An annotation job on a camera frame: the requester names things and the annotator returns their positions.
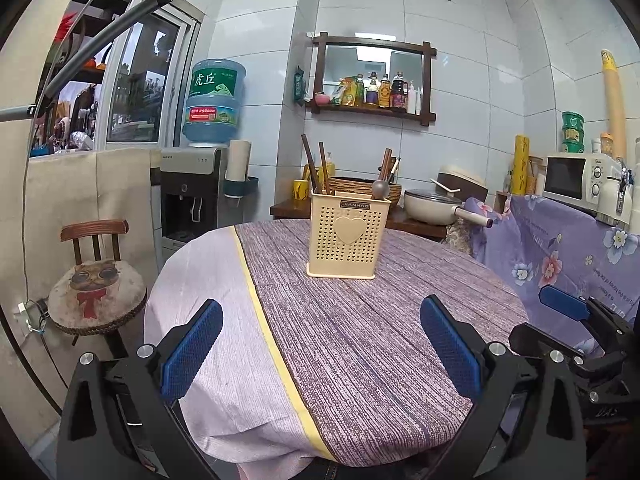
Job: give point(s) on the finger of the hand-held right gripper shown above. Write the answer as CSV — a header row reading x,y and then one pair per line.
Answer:
x,y
540,342
562,302

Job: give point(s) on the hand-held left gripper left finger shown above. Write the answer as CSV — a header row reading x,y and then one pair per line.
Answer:
x,y
192,350

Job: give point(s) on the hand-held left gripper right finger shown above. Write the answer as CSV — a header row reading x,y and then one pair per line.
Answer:
x,y
450,350

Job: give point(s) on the beige plastic utensil holder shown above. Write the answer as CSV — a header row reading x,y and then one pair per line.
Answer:
x,y
347,240

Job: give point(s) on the large metal spoon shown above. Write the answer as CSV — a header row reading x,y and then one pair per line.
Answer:
x,y
380,189

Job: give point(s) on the wooden chopstick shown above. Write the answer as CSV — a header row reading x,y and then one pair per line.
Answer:
x,y
324,170
389,162
384,165
310,165

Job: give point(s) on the purple floral cloth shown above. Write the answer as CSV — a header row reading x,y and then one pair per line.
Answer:
x,y
550,240

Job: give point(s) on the round table with tablecloth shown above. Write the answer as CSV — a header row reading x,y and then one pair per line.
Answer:
x,y
375,335

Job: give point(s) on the paisley patterned cloth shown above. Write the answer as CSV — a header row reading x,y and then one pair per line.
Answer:
x,y
457,240

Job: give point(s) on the white microwave oven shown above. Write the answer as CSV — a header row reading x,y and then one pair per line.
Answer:
x,y
570,180

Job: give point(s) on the cream frying pan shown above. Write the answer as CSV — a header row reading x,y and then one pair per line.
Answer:
x,y
430,212

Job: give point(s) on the yellow printed roll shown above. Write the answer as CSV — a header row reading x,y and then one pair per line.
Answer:
x,y
521,165

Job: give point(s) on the cream brown rice cooker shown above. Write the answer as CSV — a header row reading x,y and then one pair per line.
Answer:
x,y
467,182

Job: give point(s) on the grey water dispenser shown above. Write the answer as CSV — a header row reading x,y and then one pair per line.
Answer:
x,y
192,195

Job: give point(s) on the wooden chair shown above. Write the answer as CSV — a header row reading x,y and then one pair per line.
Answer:
x,y
92,230

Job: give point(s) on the white power strip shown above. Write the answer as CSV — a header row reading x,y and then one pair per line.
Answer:
x,y
30,317

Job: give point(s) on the woven pattern wash basin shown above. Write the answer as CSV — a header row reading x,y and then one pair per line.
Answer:
x,y
395,192

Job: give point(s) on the stack of green noodle cups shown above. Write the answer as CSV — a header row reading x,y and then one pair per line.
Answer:
x,y
572,132

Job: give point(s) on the dark wooden counter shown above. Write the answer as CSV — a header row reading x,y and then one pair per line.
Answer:
x,y
290,210

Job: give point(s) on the yellow mug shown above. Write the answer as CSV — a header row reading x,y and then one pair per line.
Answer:
x,y
300,191

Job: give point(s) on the paper towel roll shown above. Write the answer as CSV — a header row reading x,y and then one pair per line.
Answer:
x,y
239,160

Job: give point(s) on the tall pale yellow roll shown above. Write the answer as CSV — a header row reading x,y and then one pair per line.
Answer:
x,y
615,110

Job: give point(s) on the beige cloth cover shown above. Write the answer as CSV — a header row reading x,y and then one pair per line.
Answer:
x,y
75,185

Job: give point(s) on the blue water bottle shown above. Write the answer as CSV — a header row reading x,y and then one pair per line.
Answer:
x,y
212,105

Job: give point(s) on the dark soy sauce bottle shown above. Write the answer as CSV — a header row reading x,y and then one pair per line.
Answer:
x,y
398,95

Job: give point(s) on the amber sauce bottle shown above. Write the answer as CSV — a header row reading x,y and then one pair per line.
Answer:
x,y
384,92

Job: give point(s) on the green yellow oil bottle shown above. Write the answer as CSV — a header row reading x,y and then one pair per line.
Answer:
x,y
359,92

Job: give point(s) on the yellow green snack packet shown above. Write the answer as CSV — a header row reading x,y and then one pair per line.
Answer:
x,y
345,92

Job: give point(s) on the aluminium sliding window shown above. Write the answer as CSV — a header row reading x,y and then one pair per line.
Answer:
x,y
145,75

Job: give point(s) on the pink bowl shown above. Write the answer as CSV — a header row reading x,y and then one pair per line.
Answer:
x,y
320,99

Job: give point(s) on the green hanging packet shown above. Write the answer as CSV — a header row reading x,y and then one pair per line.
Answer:
x,y
299,85

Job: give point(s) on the wooden framed mirror shelf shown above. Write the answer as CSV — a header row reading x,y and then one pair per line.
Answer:
x,y
372,42

